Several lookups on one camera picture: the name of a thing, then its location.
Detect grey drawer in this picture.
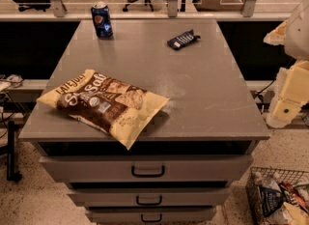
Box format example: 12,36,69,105
69,187,230,208
40,155,253,183
85,207,216,224

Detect grey drawer cabinet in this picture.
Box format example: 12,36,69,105
21,19,268,225

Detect wire basket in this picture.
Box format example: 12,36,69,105
245,167,309,225

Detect black metal stand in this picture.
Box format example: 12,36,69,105
7,121,22,183

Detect middle grey drawer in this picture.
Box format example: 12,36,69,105
69,187,230,208

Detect black cable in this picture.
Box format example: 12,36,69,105
252,79,277,100

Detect top grey drawer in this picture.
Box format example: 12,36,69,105
40,155,253,183

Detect snack packages in basket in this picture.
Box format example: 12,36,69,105
253,171,309,225

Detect yellow brown chip bag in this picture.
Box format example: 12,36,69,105
38,70,169,150

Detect bottom grey drawer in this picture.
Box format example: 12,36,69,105
85,207,216,224

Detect blue pepsi can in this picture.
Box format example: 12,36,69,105
91,2,113,39

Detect dark blue snack bar wrapper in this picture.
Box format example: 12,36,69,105
167,30,200,50

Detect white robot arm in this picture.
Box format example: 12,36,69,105
264,0,309,128

